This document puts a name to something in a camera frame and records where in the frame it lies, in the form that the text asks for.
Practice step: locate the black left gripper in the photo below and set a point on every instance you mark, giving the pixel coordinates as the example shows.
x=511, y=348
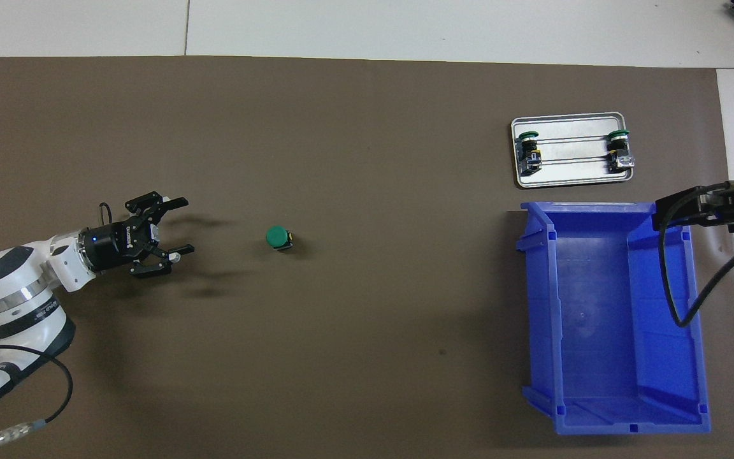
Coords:
x=115, y=242

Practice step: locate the green push button switch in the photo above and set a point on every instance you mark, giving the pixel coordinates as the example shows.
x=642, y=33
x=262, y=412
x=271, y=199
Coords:
x=529, y=156
x=276, y=236
x=618, y=156

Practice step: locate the silver metal tray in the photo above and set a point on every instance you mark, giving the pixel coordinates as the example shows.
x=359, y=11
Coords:
x=574, y=172

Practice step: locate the blue plastic storage bin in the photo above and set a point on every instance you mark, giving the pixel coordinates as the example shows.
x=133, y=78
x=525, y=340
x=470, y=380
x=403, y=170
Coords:
x=596, y=319

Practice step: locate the brown table mat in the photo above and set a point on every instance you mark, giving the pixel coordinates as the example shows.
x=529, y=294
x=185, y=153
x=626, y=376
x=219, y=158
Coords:
x=373, y=159

